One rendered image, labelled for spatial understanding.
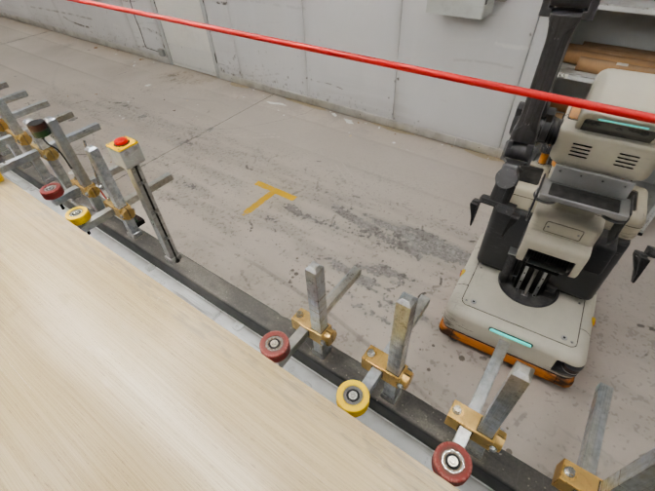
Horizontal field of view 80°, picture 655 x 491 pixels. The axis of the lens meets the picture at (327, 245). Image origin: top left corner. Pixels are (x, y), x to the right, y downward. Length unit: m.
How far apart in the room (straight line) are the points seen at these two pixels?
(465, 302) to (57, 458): 1.63
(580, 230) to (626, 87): 0.50
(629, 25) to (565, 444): 2.38
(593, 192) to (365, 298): 1.30
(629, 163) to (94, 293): 1.65
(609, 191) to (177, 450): 1.40
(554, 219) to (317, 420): 1.08
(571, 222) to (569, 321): 0.65
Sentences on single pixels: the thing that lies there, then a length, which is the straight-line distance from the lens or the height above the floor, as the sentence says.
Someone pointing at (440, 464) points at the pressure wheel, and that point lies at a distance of 0.96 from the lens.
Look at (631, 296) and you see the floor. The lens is 2.81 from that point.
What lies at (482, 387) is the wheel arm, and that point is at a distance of 1.16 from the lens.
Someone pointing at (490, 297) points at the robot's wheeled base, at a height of 0.28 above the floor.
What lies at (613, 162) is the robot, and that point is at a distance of 1.47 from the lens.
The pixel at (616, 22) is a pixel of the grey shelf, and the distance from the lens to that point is 3.20.
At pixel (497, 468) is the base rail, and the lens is 1.22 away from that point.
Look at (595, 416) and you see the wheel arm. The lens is 1.21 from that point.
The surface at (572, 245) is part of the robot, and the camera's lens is 1.65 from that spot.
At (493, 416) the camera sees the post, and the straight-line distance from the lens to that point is 1.00.
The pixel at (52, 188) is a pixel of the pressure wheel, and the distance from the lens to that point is 1.97.
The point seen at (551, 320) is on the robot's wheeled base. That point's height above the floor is 0.28.
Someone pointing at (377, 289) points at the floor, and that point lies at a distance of 2.34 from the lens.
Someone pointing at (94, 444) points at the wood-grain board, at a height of 0.90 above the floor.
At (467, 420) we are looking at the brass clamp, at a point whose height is 0.83.
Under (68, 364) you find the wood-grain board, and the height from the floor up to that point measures 0.90.
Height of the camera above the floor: 1.81
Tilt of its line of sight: 44 degrees down
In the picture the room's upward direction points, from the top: 3 degrees counter-clockwise
